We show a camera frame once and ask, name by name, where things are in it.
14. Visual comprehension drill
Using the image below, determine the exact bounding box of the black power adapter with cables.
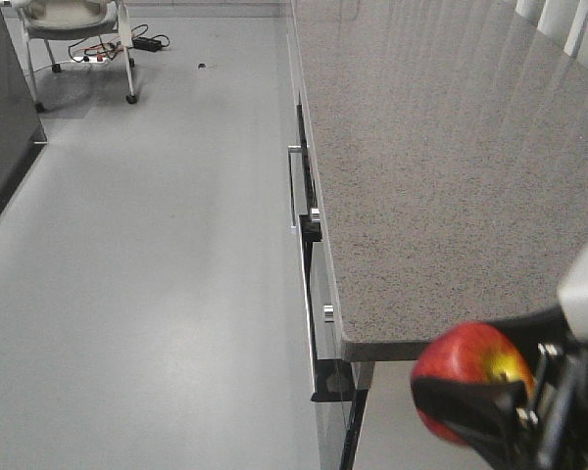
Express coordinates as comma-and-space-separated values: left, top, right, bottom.
68, 23, 171, 65

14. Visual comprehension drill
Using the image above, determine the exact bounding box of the grey kitchen island cabinet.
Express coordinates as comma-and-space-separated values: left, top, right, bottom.
0, 8, 47, 215

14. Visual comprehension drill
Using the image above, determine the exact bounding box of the black built-in oven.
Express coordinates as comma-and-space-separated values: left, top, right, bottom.
298, 214, 368, 469

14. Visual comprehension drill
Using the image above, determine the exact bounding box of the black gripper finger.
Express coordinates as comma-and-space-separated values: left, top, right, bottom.
412, 377, 549, 469
487, 305, 572, 351

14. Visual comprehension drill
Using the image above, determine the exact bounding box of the steel drawer appliance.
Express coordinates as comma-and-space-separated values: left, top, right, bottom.
287, 97, 319, 228

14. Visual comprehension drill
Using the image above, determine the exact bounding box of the grey stone kitchen counter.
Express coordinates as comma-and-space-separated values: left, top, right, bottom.
292, 1, 588, 361

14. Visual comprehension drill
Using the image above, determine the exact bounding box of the white mesh office chair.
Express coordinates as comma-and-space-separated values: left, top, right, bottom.
1, 0, 138, 113

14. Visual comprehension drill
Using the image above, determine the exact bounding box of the white pleated curtain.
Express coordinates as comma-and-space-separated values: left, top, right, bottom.
511, 0, 588, 69

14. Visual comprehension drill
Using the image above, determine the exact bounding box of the red yellow apple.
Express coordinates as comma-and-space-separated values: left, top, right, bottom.
410, 321, 536, 447

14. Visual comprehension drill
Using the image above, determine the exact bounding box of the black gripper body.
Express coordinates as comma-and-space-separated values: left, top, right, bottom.
516, 343, 588, 469

